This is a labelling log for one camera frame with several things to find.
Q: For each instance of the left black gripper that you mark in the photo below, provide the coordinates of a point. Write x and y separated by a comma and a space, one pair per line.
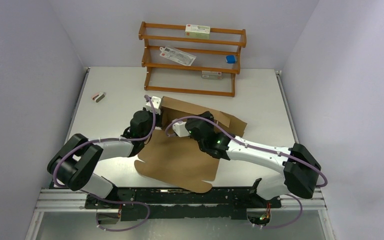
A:
159, 118

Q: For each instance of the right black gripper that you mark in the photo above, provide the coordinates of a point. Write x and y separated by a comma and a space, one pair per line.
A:
207, 114

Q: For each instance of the brown cardboard box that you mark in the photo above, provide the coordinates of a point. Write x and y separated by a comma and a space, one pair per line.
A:
178, 161

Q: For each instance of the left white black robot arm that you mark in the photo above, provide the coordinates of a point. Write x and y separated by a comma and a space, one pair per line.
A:
75, 162

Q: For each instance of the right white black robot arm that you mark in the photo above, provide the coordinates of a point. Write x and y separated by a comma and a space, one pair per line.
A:
297, 170

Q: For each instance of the grey box bottom shelf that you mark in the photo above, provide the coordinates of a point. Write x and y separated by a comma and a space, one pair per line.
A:
211, 75

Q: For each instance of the white green box top shelf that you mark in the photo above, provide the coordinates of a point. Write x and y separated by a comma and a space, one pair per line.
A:
197, 31

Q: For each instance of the orange wooden shelf rack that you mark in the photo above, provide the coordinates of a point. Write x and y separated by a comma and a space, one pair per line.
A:
167, 76

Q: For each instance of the small red grey object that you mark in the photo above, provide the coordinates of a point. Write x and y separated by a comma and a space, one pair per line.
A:
98, 96

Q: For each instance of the clear plastic packaged item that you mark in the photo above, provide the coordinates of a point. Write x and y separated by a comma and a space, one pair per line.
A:
177, 56

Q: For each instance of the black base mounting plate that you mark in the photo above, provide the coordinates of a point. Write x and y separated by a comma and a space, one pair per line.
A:
178, 203

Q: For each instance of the small blue object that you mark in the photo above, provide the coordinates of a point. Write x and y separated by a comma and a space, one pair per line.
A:
231, 59

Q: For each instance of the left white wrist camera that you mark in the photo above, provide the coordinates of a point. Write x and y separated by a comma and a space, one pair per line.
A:
153, 104

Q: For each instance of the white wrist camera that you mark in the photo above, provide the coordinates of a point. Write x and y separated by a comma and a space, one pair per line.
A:
179, 128
153, 104

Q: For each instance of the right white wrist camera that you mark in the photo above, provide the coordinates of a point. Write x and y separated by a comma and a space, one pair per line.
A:
179, 128

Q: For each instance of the aluminium rail frame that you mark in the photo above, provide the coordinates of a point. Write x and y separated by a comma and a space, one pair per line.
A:
64, 200

